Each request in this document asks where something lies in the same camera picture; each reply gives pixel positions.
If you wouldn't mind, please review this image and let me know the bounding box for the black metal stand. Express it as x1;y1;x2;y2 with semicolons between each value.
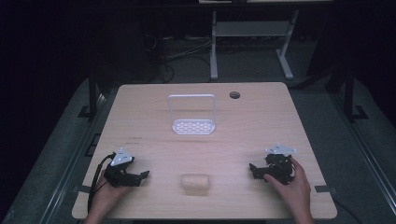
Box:
340;66;370;123
77;69;102;121

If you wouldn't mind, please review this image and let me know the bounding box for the person's left hand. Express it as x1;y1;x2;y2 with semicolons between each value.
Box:
88;173;133;219

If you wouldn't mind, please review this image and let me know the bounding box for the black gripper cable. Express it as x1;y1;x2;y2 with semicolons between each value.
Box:
87;153;117;213

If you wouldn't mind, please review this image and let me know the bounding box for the white metal stand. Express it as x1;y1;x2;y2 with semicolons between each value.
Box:
209;8;301;81

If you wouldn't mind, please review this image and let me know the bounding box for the clear plastic container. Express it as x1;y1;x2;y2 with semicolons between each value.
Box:
167;93;217;136

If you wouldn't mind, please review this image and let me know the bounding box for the person's right hand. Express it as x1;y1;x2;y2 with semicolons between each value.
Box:
263;157;313;217

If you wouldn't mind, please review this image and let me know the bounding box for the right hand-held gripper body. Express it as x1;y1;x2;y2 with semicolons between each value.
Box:
264;143;298;186

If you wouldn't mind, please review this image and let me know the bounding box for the tangle of floor cables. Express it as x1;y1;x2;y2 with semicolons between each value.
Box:
144;33;213;83

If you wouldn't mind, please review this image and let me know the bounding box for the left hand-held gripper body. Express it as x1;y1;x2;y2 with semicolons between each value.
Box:
104;147;135;188

